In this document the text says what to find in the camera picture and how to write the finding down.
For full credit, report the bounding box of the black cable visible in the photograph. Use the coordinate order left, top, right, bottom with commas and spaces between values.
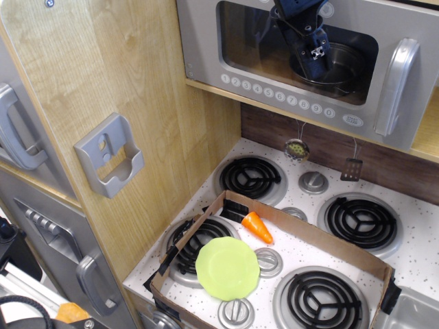
0, 295, 52, 329

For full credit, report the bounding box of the grey front stove knob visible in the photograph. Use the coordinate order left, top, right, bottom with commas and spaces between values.
217, 298, 255, 329

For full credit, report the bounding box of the grey ice dispenser panel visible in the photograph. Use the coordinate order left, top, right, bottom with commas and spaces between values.
14, 198, 83, 264

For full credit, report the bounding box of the back right stove burner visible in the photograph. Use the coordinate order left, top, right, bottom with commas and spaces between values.
316, 193, 403, 259

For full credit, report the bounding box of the grey fridge handle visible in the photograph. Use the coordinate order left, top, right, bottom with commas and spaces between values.
75, 255, 117, 316
1, 83, 48, 171

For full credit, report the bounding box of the orange cloth piece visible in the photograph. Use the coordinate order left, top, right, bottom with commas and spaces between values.
55, 302, 90, 324

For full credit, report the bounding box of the grey toy microwave door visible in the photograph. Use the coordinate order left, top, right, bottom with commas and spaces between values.
176, 0, 438, 150

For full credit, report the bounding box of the grey upper fridge handle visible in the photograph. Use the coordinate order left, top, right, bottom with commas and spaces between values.
1, 83, 48, 171

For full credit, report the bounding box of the front left stove burner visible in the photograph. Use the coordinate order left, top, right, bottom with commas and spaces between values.
160, 216, 240, 289

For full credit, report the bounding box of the grey oven knob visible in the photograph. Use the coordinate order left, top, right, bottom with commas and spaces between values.
153, 310, 181, 329

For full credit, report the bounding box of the brown cardboard frame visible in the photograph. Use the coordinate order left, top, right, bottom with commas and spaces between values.
144, 191, 401, 328

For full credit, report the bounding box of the grey wall phone holder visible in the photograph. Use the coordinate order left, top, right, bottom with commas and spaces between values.
74, 112, 145, 199

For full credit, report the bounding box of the orange toy carrot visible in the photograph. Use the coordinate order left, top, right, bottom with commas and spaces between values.
241, 211, 274, 245

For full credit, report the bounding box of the grey back stove knob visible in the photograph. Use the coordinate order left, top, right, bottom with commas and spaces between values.
298, 171, 329, 195

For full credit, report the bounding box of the steel pot with handles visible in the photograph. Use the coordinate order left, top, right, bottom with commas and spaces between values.
289, 42, 366, 98

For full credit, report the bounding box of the green plastic plate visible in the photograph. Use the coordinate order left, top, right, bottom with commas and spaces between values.
195, 236, 260, 302

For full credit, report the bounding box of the hanging round toy strainer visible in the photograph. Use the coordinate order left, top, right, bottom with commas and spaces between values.
284, 123, 310, 162

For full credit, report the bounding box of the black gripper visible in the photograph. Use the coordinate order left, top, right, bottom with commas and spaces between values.
270, 0, 333, 81

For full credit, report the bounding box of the grey lower fridge handle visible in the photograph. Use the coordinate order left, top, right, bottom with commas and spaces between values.
75, 255, 117, 316

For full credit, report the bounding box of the stove burner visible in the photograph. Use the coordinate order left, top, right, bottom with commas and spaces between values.
213, 156, 288, 206
316, 193, 403, 259
160, 216, 240, 289
272, 266, 370, 329

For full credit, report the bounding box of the back left stove burner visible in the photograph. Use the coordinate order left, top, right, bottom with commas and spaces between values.
213, 156, 288, 206

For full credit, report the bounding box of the grey stove knob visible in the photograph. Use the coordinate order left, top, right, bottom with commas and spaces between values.
298, 171, 329, 195
217, 298, 255, 329
255, 247, 283, 279

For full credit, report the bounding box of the grey centre stove knob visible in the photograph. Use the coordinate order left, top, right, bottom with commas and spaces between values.
255, 247, 283, 279

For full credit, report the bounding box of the front right stove burner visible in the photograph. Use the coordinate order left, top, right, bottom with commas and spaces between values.
272, 266, 370, 329

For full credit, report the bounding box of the steel sink basin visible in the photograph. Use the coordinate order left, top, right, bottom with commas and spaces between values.
373, 287, 438, 329

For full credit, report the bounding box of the grey small middle knob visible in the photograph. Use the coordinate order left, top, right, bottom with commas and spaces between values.
282, 207, 308, 222

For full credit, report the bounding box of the hanging toy spatula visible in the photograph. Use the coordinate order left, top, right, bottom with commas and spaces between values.
340, 138, 363, 182

